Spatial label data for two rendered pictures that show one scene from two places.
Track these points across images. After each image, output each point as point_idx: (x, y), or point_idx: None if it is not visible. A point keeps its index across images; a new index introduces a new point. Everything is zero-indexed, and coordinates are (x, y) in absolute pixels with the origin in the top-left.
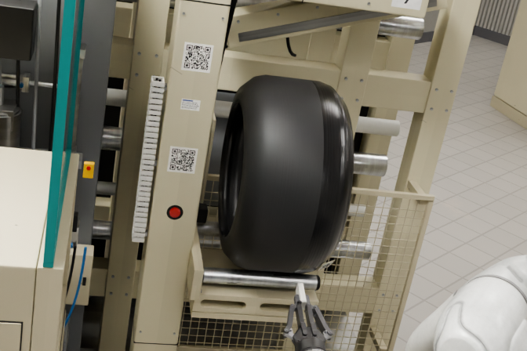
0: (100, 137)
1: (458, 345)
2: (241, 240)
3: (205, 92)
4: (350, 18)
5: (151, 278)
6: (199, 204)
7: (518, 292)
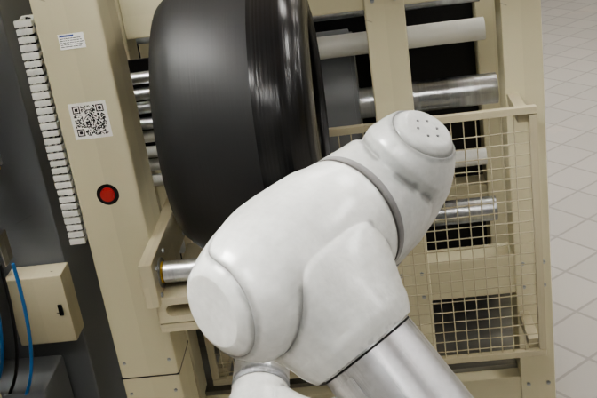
0: (26, 120)
1: (203, 288)
2: (177, 211)
3: (84, 19)
4: None
5: (111, 290)
6: None
7: (362, 177)
